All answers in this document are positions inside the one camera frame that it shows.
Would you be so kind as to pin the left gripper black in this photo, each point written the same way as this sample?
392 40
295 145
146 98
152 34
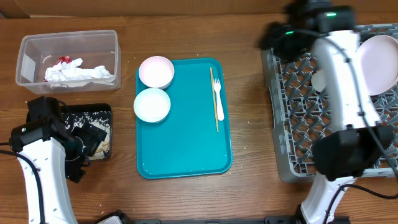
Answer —
74 169

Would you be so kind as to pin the cardboard backdrop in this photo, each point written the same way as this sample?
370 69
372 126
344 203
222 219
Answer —
103 8

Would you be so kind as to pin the white upturned cup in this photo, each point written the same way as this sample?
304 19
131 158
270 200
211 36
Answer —
318 81

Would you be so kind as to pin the peanuts pile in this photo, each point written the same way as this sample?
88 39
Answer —
103 147

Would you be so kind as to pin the wooden chopstick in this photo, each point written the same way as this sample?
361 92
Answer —
214 99

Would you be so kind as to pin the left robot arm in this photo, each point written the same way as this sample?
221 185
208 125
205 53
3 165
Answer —
49 155

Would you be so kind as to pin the white round plate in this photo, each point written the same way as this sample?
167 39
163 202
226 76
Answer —
379 63

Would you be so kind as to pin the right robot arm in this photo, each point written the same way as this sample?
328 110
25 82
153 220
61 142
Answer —
358 139

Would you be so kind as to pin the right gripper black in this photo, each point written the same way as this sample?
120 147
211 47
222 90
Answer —
267 37

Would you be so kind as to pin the red snack wrapper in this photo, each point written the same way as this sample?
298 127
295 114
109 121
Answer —
65 59

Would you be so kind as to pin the spilled rice pile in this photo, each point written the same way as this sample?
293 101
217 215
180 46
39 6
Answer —
100 119

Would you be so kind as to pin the white bowl with peanuts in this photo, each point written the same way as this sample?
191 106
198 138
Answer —
156 72

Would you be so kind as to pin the white bowl with rice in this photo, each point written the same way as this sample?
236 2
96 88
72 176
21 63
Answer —
152 105

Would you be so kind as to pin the black waste tray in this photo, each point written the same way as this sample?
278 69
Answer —
89 108

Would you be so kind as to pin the teal serving tray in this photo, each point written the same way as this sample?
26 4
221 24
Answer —
189 141

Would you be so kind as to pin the clear plastic bin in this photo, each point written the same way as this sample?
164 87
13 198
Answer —
95 47

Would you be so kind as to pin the white napkin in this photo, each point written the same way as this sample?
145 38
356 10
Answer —
70 75

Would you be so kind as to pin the white plastic fork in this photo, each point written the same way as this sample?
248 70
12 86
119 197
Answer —
217 89

